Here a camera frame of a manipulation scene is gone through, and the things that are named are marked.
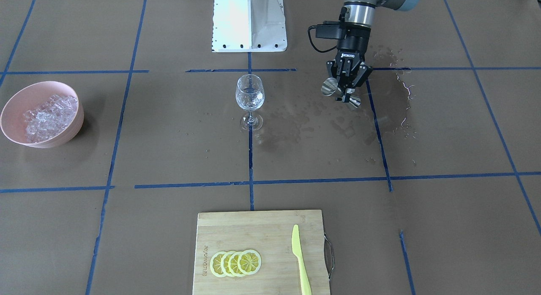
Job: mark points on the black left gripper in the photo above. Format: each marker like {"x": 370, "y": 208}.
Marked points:
{"x": 354, "y": 43}

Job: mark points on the steel double jigger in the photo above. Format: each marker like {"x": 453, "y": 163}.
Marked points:
{"x": 330, "y": 87}

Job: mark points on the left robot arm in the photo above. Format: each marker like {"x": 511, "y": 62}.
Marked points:
{"x": 361, "y": 13}

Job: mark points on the clear wine glass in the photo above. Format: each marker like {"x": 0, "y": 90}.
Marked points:
{"x": 250, "y": 96}

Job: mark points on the clear ice cubes pile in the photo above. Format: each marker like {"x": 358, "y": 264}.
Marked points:
{"x": 50, "y": 118}

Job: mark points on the yellow plastic knife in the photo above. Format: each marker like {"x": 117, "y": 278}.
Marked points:
{"x": 297, "y": 251}

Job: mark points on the wooden cutting board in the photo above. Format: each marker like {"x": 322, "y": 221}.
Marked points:
{"x": 269, "y": 233}

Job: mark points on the pink bowl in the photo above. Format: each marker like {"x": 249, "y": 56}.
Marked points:
{"x": 13, "y": 123}

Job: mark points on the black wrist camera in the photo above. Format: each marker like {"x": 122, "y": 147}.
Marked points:
{"x": 329, "y": 30}

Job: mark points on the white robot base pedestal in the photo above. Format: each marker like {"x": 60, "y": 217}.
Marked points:
{"x": 249, "y": 26}

